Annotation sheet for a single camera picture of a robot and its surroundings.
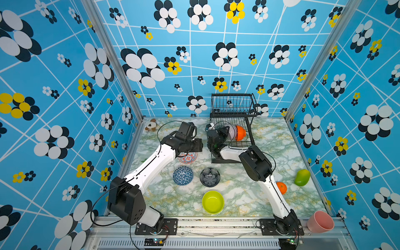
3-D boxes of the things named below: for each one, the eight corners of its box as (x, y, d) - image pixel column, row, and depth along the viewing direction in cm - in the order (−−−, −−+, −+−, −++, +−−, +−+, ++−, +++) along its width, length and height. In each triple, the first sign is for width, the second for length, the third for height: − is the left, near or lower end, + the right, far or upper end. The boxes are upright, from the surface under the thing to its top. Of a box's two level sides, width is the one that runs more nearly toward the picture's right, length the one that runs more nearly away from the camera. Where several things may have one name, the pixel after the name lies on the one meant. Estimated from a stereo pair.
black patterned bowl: (199, 187, 88) (199, 184, 84) (200, 171, 95) (199, 167, 91) (220, 187, 88) (221, 184, 84) (219, 171, 94) (219, 167, 91)
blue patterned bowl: (173, 185, 89) (171, 182, 85) (175, 169, 95) (174, 165, 92) (193, 185, 89) (192, 182, 85) (193, 169, 95) (193, 165, 91)
